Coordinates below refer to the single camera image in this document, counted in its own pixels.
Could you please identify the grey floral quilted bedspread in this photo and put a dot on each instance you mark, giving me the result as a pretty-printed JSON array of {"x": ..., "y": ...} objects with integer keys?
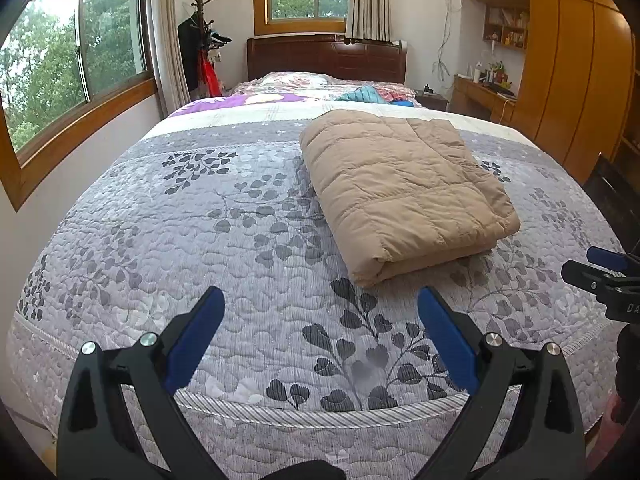
[{"x": 305, "y": 364}]

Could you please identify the orange wooden wardrobe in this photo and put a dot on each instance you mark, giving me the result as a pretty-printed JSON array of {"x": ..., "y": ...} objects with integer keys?
[{"x": 576, "y": 87}]

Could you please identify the beige quilted down coat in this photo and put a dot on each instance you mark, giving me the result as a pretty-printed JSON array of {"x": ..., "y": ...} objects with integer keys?
[{"x": 402, "y": 194}]

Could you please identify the striped rear curtain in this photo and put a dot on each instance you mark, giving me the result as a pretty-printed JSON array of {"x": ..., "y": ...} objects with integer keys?
[{"x": 368, "y": 20}]

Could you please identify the dark wooden headboard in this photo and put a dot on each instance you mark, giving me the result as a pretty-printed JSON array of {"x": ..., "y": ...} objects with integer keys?
[{"x": 332, "y": 55}]

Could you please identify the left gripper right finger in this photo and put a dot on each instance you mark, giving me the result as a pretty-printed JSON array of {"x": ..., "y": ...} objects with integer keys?
[{"x": 545, "y": 437}]

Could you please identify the teal garment on bed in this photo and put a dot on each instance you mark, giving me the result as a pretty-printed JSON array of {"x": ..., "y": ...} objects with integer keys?
[{"x": 363, "y": 94}]

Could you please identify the wooden desk with clutter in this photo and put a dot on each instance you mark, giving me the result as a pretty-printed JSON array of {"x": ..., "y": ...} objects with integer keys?
[{"x": 476, "y": 100}]

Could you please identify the dark chair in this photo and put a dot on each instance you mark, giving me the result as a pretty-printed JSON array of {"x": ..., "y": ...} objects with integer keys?
[{"x": 617, "y": 201}]

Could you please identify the wall shelf with items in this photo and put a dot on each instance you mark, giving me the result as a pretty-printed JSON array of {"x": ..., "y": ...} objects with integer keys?
[{"x": 507, "y": 27}]

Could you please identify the coat stand with clothes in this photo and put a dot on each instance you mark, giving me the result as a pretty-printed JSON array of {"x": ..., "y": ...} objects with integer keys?
[{"x": 197, "y": 41}]

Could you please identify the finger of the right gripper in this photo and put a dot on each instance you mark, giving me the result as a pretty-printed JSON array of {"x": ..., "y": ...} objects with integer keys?
[{"x": 615, "y": 261}]

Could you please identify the floral pillow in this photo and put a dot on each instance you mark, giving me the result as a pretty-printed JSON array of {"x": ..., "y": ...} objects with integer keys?
[{"x": 304, "y": 83}]

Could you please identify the beige side curtain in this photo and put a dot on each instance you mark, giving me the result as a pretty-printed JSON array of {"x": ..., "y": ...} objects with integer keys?
[{"x": 166, "y": 55}]

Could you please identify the large side window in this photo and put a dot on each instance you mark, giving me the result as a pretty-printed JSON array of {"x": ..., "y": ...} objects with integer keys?
[{"x": 68, "y": 67}]

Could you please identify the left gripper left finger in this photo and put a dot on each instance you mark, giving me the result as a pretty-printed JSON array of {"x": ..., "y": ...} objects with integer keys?
[{"x": 96, "y": 437}]

